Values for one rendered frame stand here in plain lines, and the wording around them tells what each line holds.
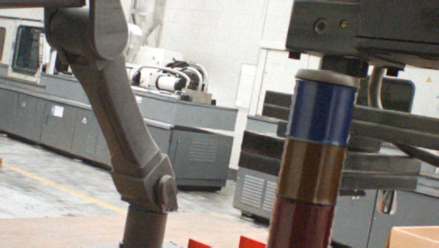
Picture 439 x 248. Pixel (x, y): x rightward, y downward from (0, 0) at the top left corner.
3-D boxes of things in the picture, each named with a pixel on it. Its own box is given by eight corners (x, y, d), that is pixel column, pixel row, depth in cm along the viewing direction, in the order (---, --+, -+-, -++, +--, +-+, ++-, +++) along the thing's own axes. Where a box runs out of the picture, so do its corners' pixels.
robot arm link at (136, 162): (155, 214, 108) (81, 26, 89) (121, 204, 111) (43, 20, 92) (179, 187, 112) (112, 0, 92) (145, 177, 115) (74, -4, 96)
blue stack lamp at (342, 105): (308, 136, 46) (317, 84, 46) (360, 147, 44) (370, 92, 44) (272, 132, 43) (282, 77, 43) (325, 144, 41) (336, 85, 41)
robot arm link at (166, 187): (164, 176, 106) (186, 176, 110) (118, 163, 110) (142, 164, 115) (157, 218, 106) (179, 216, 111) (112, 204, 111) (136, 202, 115)
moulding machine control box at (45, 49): (32, 62, 932) (37, 32, 930) (48, 65, 948) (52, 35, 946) (40, 63, 919) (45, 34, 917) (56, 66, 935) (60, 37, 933)
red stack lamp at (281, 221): (288, 243, 47) (298, 192, 46) (339, 260, 44) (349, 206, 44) (252, 246, 44) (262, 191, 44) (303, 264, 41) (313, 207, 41)
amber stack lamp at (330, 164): (299, 190, 46) (307, 138, 46) (350, 204, 44) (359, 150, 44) (262, 189, 44) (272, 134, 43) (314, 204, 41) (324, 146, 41)
